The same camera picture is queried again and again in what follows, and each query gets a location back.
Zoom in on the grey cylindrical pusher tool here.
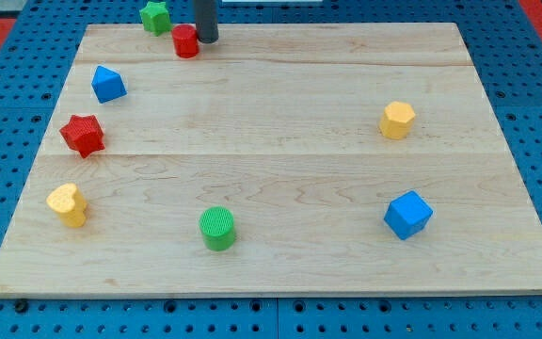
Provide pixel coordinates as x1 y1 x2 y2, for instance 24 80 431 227
193 0 219 43

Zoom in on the blue triangular prism block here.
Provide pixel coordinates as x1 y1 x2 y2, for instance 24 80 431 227
91 65 127 104

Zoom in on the red star block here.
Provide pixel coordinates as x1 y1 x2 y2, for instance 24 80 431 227
59 115 105 158

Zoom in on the green star block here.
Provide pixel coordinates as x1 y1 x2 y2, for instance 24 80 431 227
139 1 172 36

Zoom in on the green cylinder block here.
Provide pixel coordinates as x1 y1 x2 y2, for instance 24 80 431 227
199 206 236 251

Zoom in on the light wooden board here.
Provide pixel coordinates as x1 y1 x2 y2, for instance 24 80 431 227
0 23 542 299

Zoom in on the yellow hexagon block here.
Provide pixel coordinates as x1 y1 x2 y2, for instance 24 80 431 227
378 101 416 139

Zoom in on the blue cube block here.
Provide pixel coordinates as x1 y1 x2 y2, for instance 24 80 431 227
383 190 434 240

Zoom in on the yellow heart block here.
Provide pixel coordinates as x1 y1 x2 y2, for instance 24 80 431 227
46 183 88 228

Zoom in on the red cylinder block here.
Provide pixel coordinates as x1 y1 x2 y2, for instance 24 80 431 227
171 24 199 58

